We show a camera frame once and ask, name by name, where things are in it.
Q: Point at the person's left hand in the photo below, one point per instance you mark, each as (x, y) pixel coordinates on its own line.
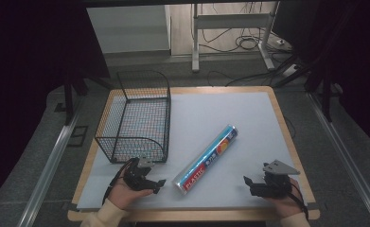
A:
(121, 195)

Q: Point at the blue foil roll box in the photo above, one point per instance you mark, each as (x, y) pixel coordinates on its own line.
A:
(204, 160)

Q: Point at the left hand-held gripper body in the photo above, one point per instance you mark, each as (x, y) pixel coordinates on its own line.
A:
(134, 178)

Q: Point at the white power strip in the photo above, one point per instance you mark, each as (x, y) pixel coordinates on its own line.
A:
(290, 71)

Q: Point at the white panel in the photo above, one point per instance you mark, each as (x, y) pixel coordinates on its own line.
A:
(127, 28)

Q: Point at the aluminium rail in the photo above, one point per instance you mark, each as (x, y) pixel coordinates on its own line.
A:
(346, 157)
(48, 167)

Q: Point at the black floor plate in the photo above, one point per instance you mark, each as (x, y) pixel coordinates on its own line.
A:
(78, 135)

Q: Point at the white metal desk frame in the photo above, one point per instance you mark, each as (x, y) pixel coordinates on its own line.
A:
(230, 21)

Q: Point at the pale grey table mat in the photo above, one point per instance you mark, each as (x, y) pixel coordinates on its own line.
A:
(223, 107)

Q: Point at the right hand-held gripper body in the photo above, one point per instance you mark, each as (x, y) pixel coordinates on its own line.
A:
(275, 186)

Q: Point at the black metal stand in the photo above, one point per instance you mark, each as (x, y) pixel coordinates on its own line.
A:
(326, 94)
(69, 97)

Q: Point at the person's right hand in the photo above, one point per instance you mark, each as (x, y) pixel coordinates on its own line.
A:
(288, 206)

